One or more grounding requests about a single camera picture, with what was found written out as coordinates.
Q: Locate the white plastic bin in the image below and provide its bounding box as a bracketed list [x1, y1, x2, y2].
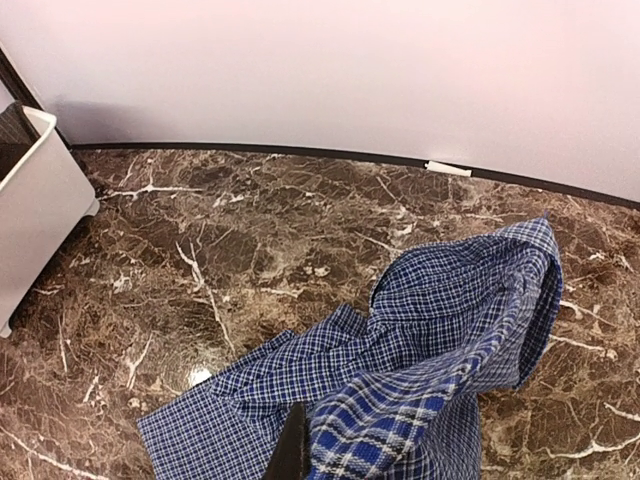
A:
[1, 106, 100, 338]

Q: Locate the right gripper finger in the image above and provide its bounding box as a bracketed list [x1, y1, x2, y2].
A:
[263, 403, 308, 480]

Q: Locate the black white patterned shirt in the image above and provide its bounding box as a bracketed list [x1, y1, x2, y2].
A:
[0, 101, 39, 179]

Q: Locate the blue checked long sleeve shirt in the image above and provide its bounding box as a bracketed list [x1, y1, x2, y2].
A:
[138, 218, 563, 479]

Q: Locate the left black frame post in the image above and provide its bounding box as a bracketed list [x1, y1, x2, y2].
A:
[0, 39, 74, 151]

